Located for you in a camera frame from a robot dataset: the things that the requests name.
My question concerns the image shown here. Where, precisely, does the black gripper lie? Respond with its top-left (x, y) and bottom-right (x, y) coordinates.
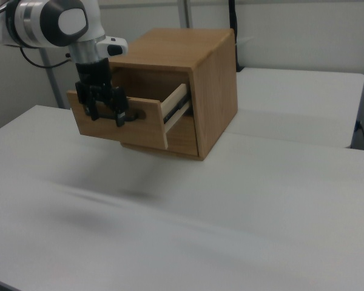
top-left (75, 58), bottom-right (130, 128)

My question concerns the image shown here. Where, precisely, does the wooden drawer with handle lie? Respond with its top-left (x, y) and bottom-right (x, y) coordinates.
top-left (66, 83), bottom-right (191, 151)

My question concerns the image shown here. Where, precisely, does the black metal drawer slide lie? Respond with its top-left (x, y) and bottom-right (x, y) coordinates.
top-left (163, 93), bottom-right (191, 124)

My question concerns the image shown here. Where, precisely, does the wooden drawer cabinet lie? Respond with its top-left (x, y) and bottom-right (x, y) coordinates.
top-left (109, 28), bottom-right (239, 161)

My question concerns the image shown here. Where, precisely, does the grey metal frame post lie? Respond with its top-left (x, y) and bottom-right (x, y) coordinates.
top-left (38, 48), bottom-right (64, 110)
top-left (178, 0), bottom-right (192, 30)

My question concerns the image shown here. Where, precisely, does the wooden drawer without handle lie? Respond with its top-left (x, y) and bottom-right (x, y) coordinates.
top-left (120, 113), bottom-right (200, 158)

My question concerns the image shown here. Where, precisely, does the thin black cable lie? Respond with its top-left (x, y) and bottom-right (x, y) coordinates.
top-left (19, 47), bottom-right (76, 70)

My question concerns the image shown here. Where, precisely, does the black camera stand pole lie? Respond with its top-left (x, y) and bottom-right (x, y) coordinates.
top-left (228, 0), bottom-right (245, 73)

